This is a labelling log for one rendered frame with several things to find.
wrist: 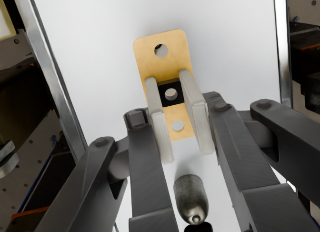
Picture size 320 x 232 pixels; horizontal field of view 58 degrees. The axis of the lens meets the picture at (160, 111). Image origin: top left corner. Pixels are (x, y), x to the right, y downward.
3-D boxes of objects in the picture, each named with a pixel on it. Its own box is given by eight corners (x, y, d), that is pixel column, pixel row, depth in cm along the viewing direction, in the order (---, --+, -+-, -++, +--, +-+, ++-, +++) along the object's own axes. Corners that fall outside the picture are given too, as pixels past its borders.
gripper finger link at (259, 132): (215, 130, 13) (283, 116, 13) (197, 94, 17) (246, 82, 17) (220, 158, 13) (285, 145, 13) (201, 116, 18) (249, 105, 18)
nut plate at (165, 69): (203, 132, 23) (206, 139, 22) (157, 143, 23) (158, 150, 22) (184, 26, 20) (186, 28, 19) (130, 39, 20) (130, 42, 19)
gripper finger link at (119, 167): (162, 172, 13) (100, 187, 13) (155, 127, 18) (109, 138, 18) (155, 145, 13) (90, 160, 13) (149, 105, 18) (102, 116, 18)
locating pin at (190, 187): (202, 186, 33) (216, 230, 27) (175, 193, 33) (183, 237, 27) (197, 163, 32) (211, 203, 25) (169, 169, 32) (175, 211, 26)
